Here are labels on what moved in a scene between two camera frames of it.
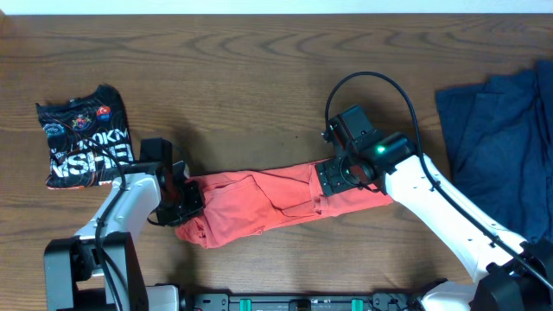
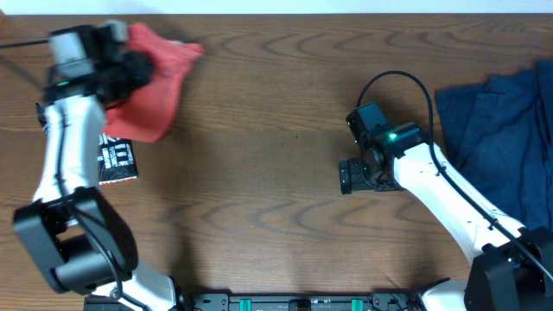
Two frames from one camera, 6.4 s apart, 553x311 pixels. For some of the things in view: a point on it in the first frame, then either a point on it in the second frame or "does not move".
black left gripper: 198,205 -> 131,64
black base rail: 377,301 does not move
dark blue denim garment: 500,139 does not move
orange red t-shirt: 246,201 -> 144,116
